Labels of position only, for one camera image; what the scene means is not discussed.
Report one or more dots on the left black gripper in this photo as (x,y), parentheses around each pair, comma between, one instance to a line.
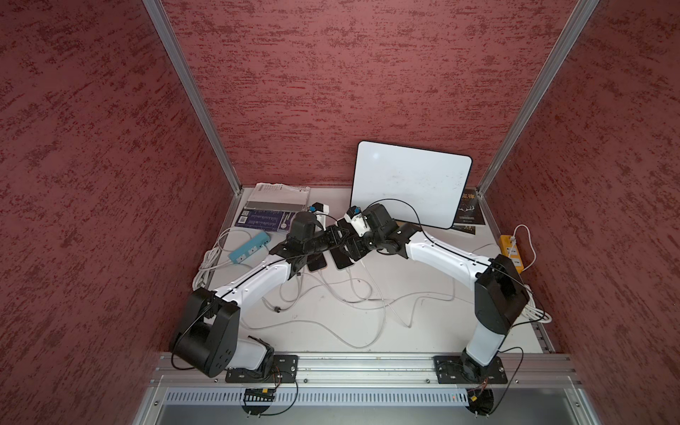
(336,240)

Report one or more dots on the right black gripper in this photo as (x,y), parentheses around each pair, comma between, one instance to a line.
(352,242)

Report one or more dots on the phone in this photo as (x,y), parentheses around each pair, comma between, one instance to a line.
(341,259)
(344,230)
(316,262)

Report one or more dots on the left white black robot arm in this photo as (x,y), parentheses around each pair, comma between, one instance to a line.
(207,337)

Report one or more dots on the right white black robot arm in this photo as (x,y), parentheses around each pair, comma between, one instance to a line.
(499,294)

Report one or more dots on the dark blue booklet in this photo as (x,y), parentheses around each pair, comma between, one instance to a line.
(265,220)

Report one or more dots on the teal power strip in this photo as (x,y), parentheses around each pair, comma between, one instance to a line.
(246,250)

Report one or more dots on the black book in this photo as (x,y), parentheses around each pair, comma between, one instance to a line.
(469,215)

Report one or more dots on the yellow power strip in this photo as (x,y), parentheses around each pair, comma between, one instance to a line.
(509,248)

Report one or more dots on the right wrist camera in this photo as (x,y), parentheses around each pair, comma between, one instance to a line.
(356,219)

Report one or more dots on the white board with black frame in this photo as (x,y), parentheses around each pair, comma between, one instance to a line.
(414,185)

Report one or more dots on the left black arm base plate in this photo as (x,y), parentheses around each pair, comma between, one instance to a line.
(277,369)

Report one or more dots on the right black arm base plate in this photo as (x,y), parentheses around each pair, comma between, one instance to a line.
(458,369)

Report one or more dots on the aluminium front rail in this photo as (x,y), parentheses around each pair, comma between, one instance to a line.
(386,370)

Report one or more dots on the left aluminium frame post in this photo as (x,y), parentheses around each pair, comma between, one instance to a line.
(163,27)

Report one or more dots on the aluminium frame post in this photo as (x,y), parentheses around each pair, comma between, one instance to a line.
(163,27)
(565,42)

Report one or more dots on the right aluminium frame post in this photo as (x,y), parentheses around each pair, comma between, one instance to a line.
(565,42)

